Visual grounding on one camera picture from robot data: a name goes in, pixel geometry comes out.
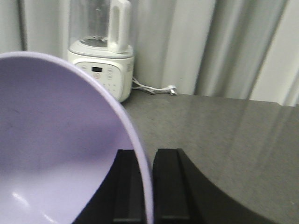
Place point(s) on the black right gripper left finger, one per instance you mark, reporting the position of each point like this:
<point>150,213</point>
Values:
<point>120,198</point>

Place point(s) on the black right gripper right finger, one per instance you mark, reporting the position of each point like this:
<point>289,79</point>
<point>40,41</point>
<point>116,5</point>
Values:
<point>184,195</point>

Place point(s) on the purple plastic bowl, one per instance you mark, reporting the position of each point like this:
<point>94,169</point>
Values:
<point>60,131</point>

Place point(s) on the white pleated curtain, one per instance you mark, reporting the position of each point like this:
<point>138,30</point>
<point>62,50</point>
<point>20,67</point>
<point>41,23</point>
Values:
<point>243,49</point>

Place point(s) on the white blender with glass jar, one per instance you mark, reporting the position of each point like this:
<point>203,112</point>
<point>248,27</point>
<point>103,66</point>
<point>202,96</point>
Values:
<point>102,51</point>

